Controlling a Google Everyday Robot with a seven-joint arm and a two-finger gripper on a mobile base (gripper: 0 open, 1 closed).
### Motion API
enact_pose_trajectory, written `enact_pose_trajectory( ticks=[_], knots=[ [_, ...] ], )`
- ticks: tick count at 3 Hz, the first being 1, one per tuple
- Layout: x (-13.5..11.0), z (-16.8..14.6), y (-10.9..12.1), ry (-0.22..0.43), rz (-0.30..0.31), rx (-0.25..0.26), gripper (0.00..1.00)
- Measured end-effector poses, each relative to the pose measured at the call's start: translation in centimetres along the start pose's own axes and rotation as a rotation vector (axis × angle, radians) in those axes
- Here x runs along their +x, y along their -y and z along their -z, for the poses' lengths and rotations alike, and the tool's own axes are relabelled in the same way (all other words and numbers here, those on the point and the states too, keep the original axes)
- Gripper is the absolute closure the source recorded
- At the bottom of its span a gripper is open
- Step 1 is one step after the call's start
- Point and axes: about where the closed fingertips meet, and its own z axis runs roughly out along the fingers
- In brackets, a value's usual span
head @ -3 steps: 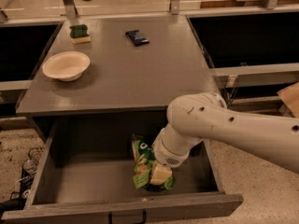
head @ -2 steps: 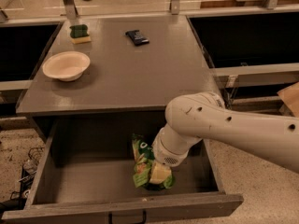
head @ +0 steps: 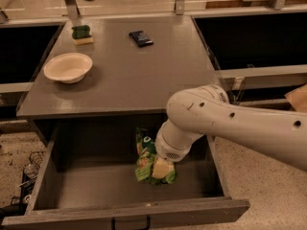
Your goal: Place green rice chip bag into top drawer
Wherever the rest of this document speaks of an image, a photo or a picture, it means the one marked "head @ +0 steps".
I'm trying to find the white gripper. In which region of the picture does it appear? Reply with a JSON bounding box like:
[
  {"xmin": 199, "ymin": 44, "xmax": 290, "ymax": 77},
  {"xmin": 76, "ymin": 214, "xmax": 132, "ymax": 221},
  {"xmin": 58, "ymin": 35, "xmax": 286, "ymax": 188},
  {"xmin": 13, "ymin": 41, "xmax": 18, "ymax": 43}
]
[{"xmin": 152, "ymin": 130, "xmax": 189, "ymax": 179}]

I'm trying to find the green rice chip bag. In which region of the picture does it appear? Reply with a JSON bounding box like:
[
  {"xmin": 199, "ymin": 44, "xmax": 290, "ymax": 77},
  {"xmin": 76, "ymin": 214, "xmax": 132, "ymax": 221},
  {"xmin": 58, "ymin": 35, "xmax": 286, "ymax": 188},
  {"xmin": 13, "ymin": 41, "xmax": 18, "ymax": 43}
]
[{"xmin": 135, "ymin": 127, "xmax": 177, "ymax": 185}]

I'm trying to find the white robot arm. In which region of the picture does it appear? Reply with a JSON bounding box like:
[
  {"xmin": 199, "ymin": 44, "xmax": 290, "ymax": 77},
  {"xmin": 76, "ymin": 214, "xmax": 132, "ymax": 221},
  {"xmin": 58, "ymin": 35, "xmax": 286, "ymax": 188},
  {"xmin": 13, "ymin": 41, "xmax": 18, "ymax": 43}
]
[{"xmin": 155, "ymin": 84, "xmax": 307, "ymax": 171}]

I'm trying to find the open grey top drawer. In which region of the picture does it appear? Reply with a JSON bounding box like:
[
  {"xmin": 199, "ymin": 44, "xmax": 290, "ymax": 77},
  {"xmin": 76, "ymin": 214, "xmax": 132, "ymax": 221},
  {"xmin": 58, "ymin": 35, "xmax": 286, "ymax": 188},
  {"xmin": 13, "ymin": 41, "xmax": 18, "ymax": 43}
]
[{"xmin": 3, "ymin": 114, "xmax": 249, "ymax": 230}]

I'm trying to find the grey cabinet counter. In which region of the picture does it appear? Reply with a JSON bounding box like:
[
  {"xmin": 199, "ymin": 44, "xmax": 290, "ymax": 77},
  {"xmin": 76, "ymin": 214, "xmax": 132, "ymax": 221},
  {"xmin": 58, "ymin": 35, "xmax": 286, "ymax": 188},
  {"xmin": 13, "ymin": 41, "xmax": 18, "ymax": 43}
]
[{"xmin": 17, "ymin": 15, "xmax": 220, "ymax": 123}]

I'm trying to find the dark blue snack bar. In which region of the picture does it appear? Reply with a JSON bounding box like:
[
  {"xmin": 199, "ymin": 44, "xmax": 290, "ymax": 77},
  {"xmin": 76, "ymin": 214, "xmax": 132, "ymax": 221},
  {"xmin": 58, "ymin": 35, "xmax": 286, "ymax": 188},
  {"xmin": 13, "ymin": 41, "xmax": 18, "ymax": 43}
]
[{"xmin": 129, "ymin": 31, "xmax": 154, "ymax": 48}]

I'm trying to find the white paper bowl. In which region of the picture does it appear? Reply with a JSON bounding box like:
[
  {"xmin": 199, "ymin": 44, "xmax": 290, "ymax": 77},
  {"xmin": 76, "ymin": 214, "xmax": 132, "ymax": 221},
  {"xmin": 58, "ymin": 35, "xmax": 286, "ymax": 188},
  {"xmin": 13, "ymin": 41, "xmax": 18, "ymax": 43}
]
[{"xmin": 43, "ymin": 53, "xmax": 93, "ymax": 84}]

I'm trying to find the green and yellow sponge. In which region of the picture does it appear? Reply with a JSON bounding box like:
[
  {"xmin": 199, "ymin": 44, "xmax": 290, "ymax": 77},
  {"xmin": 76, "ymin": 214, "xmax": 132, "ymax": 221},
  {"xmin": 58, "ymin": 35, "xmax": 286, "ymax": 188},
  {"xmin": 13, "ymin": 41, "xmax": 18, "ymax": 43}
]
[{"xmin": 72, "ymin": 25, "xmax": 93, "ymax": 45}]

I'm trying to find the black drawer handle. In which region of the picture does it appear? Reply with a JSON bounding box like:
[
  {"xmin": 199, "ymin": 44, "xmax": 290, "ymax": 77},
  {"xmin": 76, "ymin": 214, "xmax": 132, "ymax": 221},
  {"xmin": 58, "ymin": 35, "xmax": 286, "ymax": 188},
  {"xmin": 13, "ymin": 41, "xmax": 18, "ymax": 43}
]
[{"xmin": 111, "ymin": 217, "xmax": 151, "ymax": 230}]

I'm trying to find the black wire basket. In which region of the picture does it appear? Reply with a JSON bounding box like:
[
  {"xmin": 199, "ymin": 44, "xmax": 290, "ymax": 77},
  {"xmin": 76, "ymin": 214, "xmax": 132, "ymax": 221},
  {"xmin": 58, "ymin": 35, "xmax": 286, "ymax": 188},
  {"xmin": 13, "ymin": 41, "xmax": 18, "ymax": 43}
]
[{"xmin": 11, "ymin": 150, "xmax": 45, "ymax": 210}]

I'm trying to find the metal post left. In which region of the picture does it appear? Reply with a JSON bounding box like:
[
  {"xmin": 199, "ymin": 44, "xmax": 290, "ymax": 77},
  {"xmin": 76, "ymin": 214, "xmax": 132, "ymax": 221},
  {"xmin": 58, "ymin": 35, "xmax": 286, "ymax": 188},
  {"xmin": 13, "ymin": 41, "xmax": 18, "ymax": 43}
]
[{"xmin": 64, "ymin": 0, "xmax": 80, "ymax": 20}]

